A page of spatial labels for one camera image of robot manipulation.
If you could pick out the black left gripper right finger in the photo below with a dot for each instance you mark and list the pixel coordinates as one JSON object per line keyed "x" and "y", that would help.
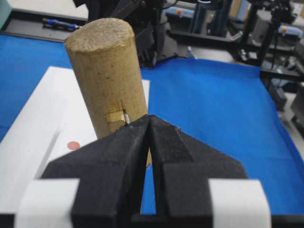
{"x": 197, "y": 186}

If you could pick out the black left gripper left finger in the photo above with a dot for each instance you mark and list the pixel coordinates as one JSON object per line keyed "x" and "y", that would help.
{"x": 96, "y": 186}

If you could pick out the wooden mallet hammer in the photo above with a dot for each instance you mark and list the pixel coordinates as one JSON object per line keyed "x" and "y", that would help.
{"x": 104, "y": 59}

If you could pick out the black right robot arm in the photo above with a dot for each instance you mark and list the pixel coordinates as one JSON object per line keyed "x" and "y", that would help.
{"x": 149, "y": 23}

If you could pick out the large white foam board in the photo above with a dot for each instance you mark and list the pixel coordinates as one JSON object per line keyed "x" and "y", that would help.
{"x": 54, "y": 115}

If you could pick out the blue table cloth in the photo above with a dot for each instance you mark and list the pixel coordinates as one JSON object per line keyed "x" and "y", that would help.
{"x": 223, "y": 105}

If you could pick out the blue black pen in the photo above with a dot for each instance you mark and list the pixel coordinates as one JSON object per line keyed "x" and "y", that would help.
{"x": 54, "y": 23}

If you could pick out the black tray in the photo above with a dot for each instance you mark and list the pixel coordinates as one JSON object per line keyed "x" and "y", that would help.
{"x": 30, "y": 24}

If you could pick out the green backdrop curtain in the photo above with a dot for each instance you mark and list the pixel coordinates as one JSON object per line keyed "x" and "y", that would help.
{"x": 5, "y": 10}

